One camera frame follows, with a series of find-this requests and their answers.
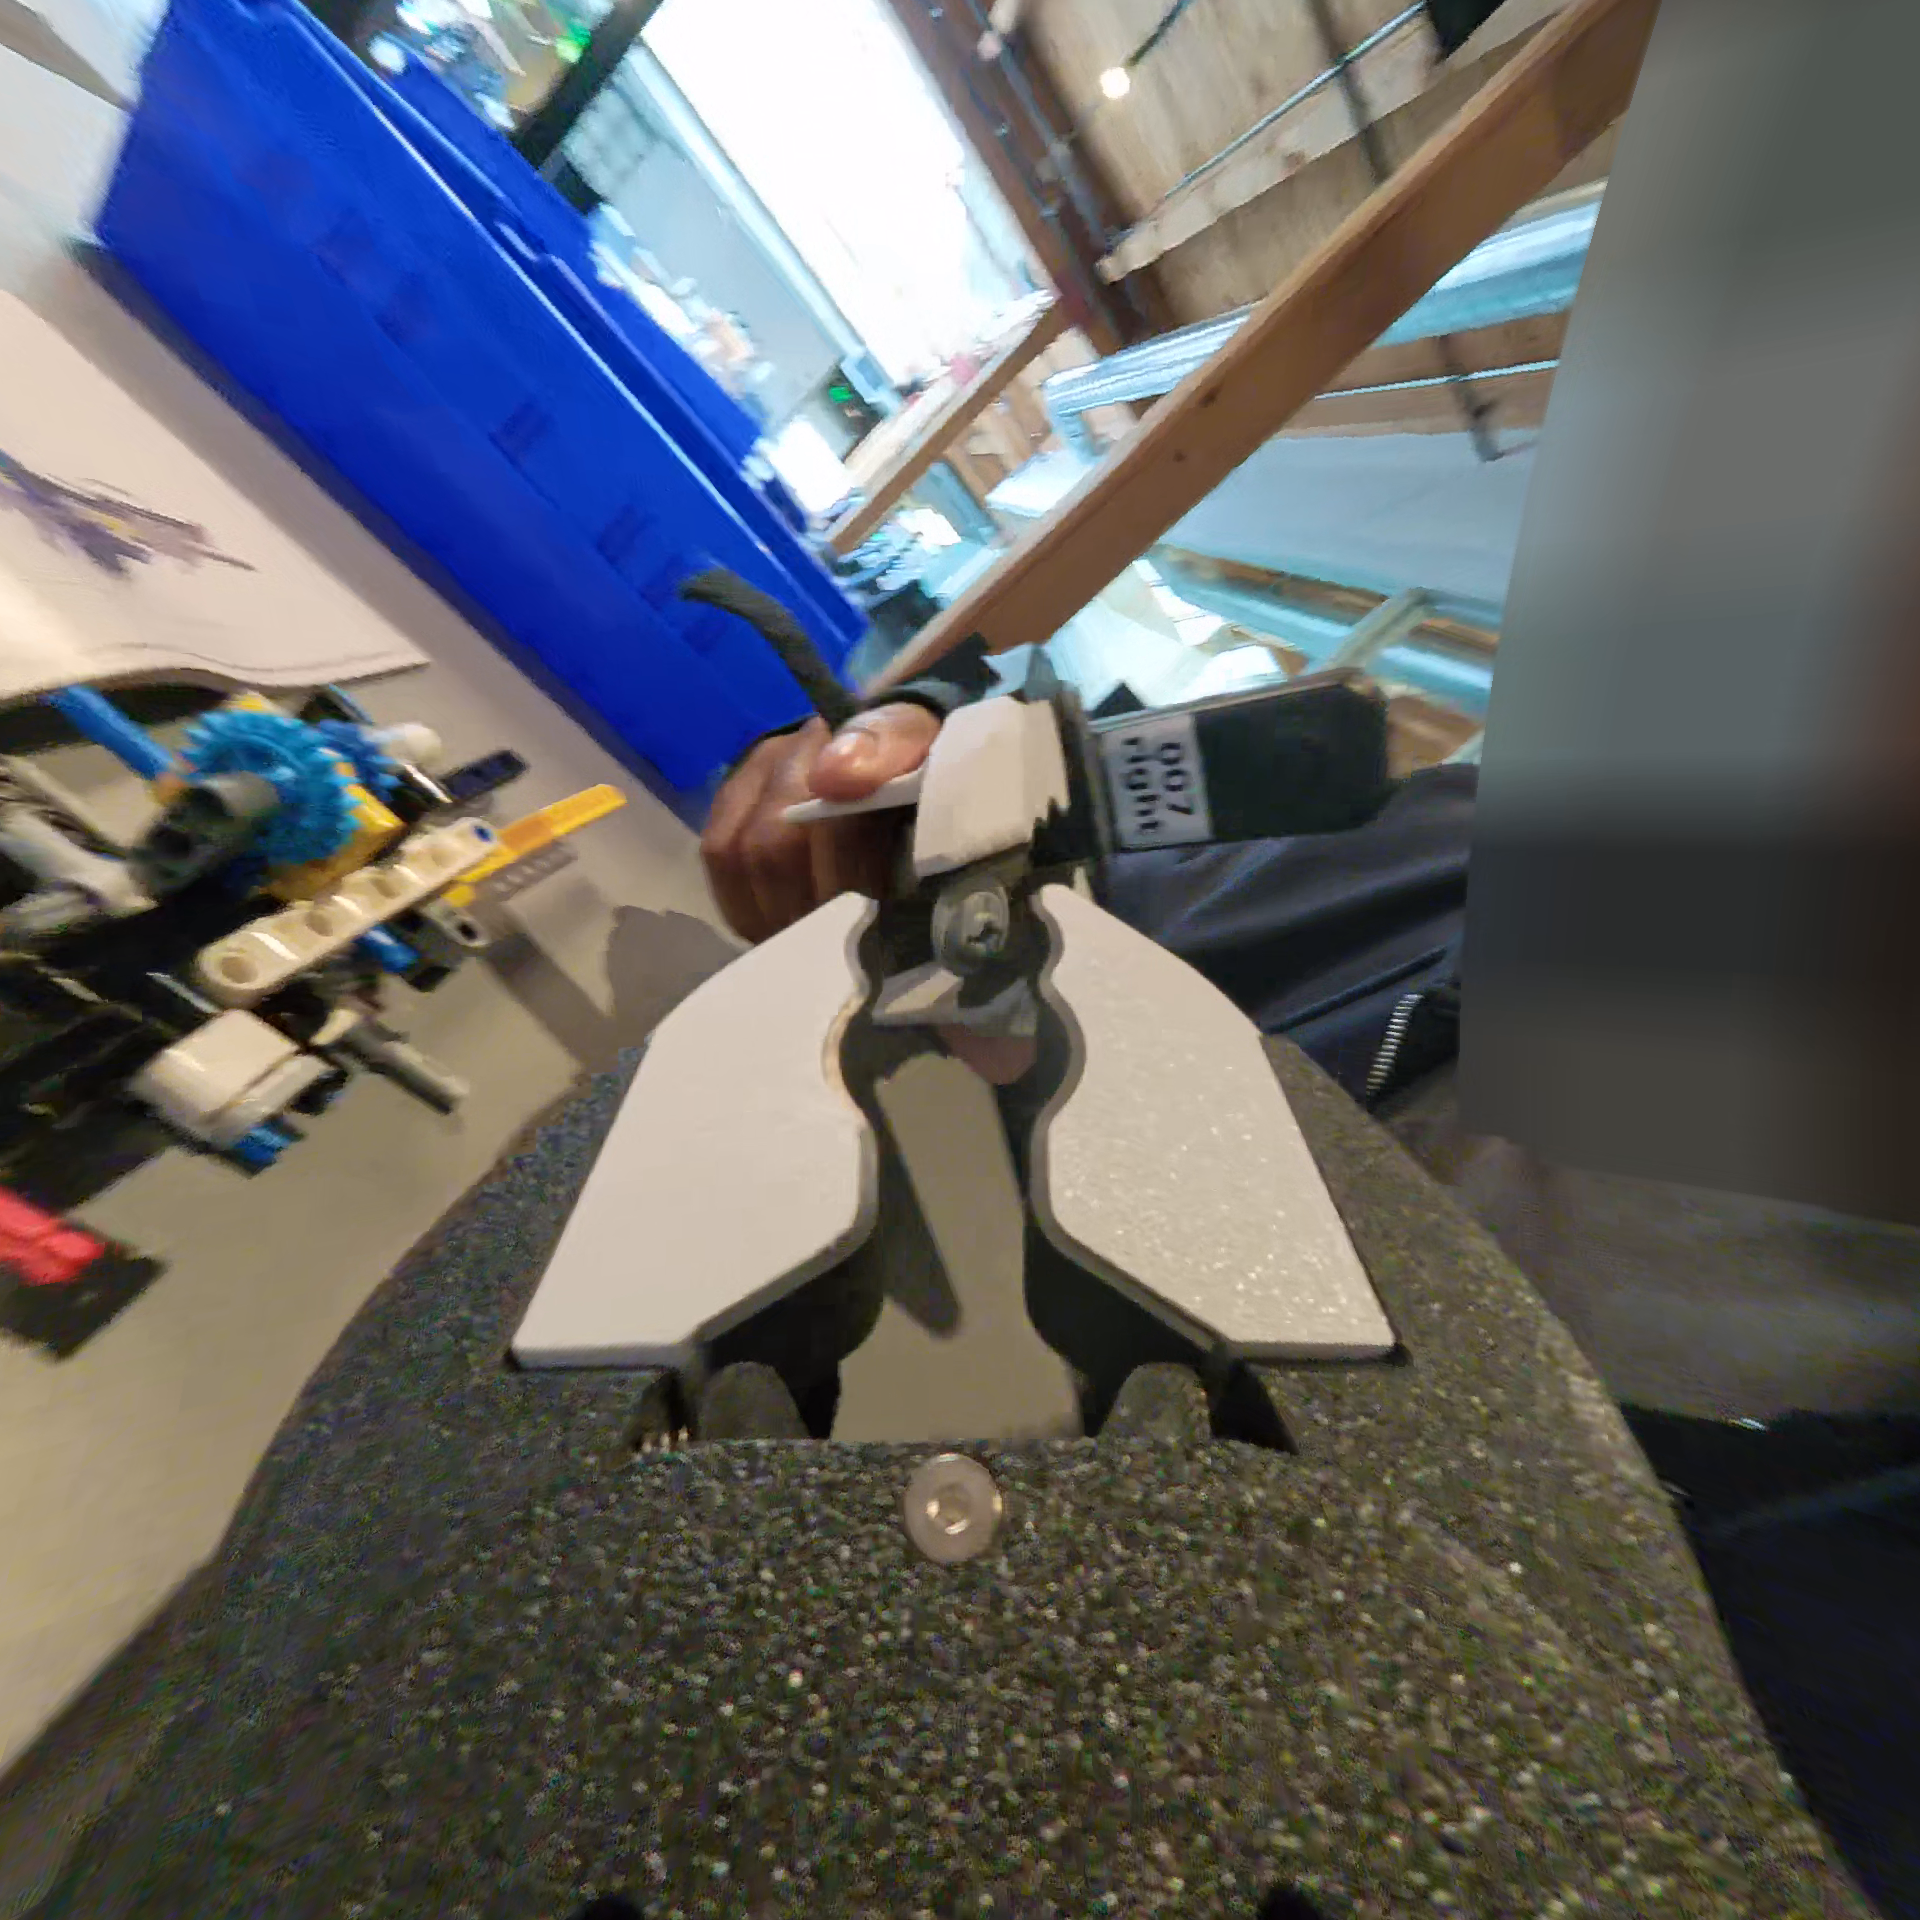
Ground person's dark blue jacket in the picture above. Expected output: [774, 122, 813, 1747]
[1102, 761, 1479, 1119]

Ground person's grey trousers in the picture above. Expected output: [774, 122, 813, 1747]
[1395, 1125, 1920, 1443]

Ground lego instruction booklet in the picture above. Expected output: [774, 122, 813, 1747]
[0, 292, 431, 706]

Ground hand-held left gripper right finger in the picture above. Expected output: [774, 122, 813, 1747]
[1027, 884, 1397, 1365]

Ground grey lego disc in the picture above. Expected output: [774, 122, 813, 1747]
[930, 883, 1022, 977]

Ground blue plastic bin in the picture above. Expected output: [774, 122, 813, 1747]
[94, 0, 868, 793]
[374, 30, 819, 527]

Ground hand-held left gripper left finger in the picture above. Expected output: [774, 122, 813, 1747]
[510, 891, 881, 1370]

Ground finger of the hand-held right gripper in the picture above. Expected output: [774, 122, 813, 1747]
[867, 959, 970, 1034]
[908, 701, 1070, 879]

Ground partly built lego model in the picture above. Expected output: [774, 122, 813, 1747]
[0, 682, 628, 1361]

